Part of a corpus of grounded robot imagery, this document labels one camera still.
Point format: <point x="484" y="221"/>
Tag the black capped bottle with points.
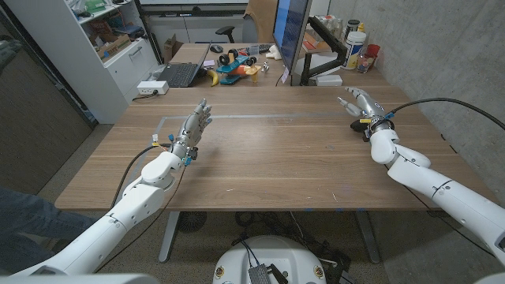
<point x="352" y="27"/>

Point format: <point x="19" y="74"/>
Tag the black computer monitor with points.
<point x="290" y="27"/>

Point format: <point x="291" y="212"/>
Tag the small white box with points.
<point x="329" y="80"/>

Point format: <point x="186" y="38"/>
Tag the small silver metal object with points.
<point x="265" y="67"/>

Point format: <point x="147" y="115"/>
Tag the black rubber air blower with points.
<point x="357" y="126"/>

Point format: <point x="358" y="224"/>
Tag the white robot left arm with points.
<point x="118" y="217"/>

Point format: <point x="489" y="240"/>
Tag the black computer mouse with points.
<point x="216" y="48"/>

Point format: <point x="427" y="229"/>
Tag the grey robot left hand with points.
<point x="191" y="128"/>

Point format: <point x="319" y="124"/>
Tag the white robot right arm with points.
<point x="446" y="193"/>

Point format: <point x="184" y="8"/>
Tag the teal and orange toy vehicle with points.
<point x="236" y="65"/>

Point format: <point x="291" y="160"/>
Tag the yellow capped bottle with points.
<point x="361" y="27"/>

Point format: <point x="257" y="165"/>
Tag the clear glass jar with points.
<point x="365" y="65"/>

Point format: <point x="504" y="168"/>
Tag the white plastic canister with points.
<point x="354" y="49"/>

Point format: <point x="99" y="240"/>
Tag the grey electronics box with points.
<point x="259" y="275"/>

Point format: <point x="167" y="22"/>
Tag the black laptop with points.
<point x="179" y="74"/>

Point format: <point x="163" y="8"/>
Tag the white power strip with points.
<point x="152" y="87"/>

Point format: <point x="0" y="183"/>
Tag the grey table leg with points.
<point x="369" y="236"/>
<point x="169" y="236"/>

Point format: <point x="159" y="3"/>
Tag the cardboard box with print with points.
<point x="114" y="46"/>

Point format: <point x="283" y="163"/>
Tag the plain open cardboard box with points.
<point x="171" y="49"/>

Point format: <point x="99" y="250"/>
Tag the person leg in jeans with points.
<point x="31" y="217"/>

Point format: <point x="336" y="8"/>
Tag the round black fan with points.
<point x="191" y="221"/>

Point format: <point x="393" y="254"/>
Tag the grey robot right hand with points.
<point x="372" y="110"/>

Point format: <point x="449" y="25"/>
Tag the white shelf cabinet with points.
<point x="75" y="59"/>

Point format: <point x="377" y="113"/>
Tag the red cup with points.
<point x="372" y="50"/>

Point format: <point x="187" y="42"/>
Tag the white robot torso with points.
<point x="276" y="254"/>

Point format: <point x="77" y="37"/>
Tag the yellow banana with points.
<point x="214" y="79"/>

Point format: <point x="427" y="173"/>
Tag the black keyboard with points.
<point x="263" y="48"/>

